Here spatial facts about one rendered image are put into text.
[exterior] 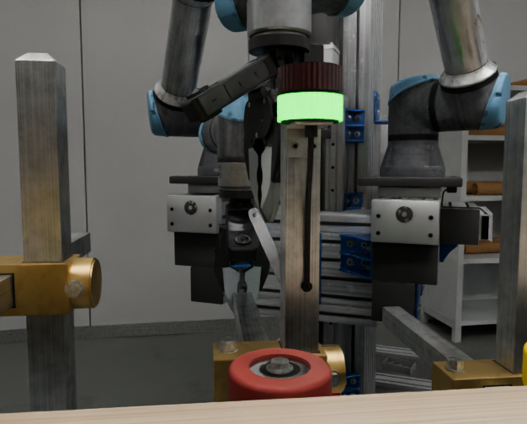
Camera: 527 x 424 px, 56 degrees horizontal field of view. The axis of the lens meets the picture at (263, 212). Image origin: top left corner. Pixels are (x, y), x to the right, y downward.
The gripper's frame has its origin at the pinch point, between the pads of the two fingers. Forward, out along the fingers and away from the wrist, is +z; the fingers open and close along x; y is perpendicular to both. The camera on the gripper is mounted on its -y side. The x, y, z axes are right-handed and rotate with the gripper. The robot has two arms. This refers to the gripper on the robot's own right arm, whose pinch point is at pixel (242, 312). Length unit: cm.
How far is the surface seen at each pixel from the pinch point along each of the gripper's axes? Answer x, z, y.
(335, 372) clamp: -7.5, -2.9, -30.8
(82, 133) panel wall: 80, -43, 231
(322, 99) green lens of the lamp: -4.6, -29.5, -35.9
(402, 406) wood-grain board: -7.5, -7.8, -47.8
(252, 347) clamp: 0.8, -4.7, -27.7
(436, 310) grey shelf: -142, 70, 221
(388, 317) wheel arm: -23.6, 0.6, -3.1
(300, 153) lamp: -3.7, -25.0, -30.2
